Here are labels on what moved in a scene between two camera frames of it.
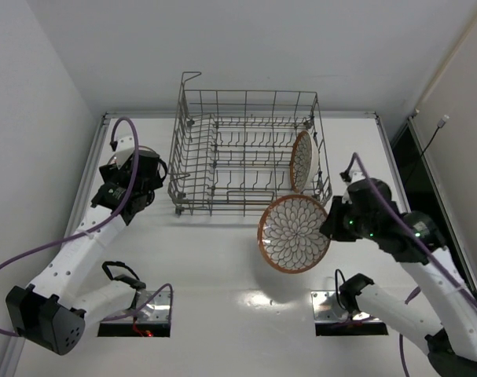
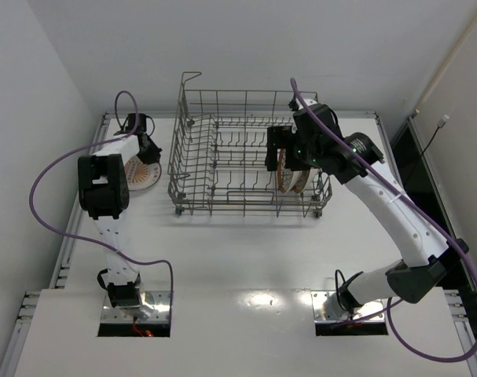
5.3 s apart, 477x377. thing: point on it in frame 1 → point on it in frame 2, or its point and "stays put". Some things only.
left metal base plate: [151, 306] stays put
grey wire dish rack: [233, 151] stays put
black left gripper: [115, 173] → [149, 148]
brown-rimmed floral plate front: [289, 236] → [286, 178]
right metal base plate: [328, 307] stays put
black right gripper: [333, 221] → [277, 147]
